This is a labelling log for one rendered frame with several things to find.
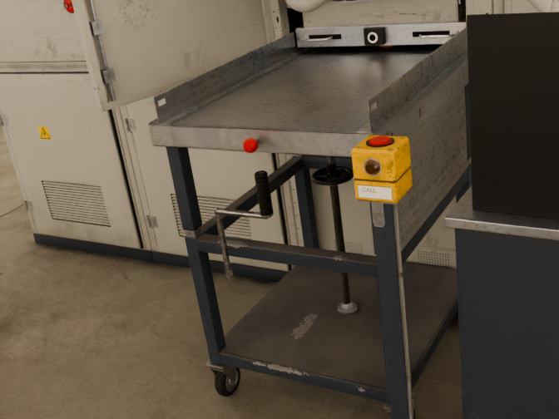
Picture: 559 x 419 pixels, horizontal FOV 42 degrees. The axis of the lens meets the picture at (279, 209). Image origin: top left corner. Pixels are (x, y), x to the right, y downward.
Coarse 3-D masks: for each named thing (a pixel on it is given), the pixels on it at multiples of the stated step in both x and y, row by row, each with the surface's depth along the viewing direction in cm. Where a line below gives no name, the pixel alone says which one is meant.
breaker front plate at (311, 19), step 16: (368, 0) 214; (384, 0) 211; (400, 0) 210; (416, 0) 207; (432, 0) 205; (448, 0) 203; (304, 16) 226; (320, 16) 224; (336, 16) 221; (352, 16) 219; (368, 16) 216; (384, 16) 214; (400, 16) 211; (416, 16) 209; (432, 16) 207; (448, 16) 205
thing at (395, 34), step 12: (384, 24) 214; (396, 24) 212; (408, 24) 210; (420, 24) 208; (432, 24) 207; (444, 24) 205; (300, 36) 229; (312, 36) 227; (324, 36) 225; (336, 36) 223; (348, 36) 221; (360, 36) 219; (396, 36) 213; (408, 36) 211
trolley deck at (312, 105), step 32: (288, 64) 219; (320, 64) 213; (352, 64) 208; (384, 64) 203; (224, 96) 193; (256, 96) 189; (288, 96) 185; (320, 96) 181; (352, 96) 177; (448, 96) 181; (160, 128) 177; (192, 128) 172; (224, 128) 168; (256, 128) 163; (288, 128) 160; (320, 128) 157; (352, 128) 154; (384, 128) 151; (416, 128) 163
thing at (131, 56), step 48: (96, 0) 193; (144, 0) 202; (192, 0) 211; (240, 0) 222; (96, 48) 197; (144, 48) 205; (192, 48) 215; (240, 48) 226; (96, 96) 198; (144, 96) 206
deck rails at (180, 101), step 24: (264, 48) 215; (288, 48) 227; (456, 48) 194; (216, 72) 195; (240, 72) 205; (264, 72) 211; (408, 72) 165; (432, 72) 179; (168, 96) 179; (192, 96) 187; (216, 96) 193; (384, 96) 154; (408, 96) 166; (168, 120) 178; (384, 120) 155
